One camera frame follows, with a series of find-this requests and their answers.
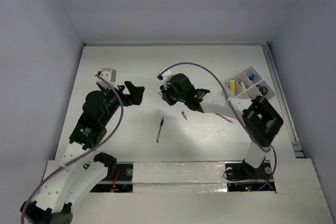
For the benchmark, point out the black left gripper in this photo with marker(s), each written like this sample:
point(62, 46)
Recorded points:
point(135, 95)

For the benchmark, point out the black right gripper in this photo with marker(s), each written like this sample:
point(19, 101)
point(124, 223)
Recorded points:
point(166, 95)

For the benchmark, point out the yellow highlighter pen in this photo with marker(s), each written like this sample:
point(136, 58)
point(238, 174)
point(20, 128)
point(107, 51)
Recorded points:
point(232, 86)

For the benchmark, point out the black handled scissors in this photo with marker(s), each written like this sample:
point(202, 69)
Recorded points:
point(263, 90)

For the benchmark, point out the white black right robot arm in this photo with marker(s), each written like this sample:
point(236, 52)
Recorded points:
point(257, 116)

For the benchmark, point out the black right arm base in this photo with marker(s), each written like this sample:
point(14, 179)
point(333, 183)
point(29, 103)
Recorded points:
point(242, 172)

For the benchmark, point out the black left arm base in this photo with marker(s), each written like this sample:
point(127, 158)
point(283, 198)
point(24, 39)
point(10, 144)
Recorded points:
point(123, 175)

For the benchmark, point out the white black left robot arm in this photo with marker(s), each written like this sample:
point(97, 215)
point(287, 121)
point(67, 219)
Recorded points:
point(81, 168)

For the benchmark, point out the blue gel pen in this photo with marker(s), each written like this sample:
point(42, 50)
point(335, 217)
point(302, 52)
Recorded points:
point(160, 129)

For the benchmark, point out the red gel pen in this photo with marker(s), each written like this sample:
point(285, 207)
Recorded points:
point(225, 118)

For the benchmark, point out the white divided organizer box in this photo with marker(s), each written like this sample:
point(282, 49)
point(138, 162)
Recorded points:
point(251, 92)

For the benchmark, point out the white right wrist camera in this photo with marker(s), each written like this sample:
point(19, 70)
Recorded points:
point(165, 76)

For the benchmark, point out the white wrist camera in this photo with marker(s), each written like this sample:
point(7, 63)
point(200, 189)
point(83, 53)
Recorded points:
point(106, 79)
point(165, 76)

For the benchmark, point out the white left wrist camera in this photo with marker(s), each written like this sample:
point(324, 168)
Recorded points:
point(106, 79)

